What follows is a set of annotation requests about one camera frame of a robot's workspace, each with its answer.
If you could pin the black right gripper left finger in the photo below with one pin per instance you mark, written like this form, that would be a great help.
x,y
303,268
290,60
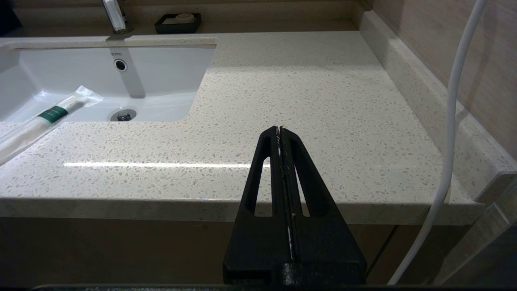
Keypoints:
x,y
250,242

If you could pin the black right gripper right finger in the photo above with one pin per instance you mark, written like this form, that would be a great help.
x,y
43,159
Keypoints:
x,y
331,250

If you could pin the wooden vanity cabinet front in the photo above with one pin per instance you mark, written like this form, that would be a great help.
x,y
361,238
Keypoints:
x,y
121,250

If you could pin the chrome sink drain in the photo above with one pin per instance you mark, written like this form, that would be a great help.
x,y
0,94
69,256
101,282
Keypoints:
x,y
123,115

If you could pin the white sink basin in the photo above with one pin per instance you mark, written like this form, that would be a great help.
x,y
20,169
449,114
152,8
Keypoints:
x,y
169,81

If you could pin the speckled stone backsplash ledge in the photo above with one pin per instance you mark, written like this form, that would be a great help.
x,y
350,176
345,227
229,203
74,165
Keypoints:
x,y
404,81

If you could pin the black soap dish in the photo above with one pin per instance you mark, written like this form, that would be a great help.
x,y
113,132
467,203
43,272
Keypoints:
x,y
161,28

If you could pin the round white soap bar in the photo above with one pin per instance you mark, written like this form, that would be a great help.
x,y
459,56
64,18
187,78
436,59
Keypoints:
x,y
183,17

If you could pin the long packet with green band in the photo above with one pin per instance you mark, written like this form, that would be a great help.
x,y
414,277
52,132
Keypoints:
x,y
52,114

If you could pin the chrome faucet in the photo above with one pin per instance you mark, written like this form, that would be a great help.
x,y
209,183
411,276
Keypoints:
x,y
115,16

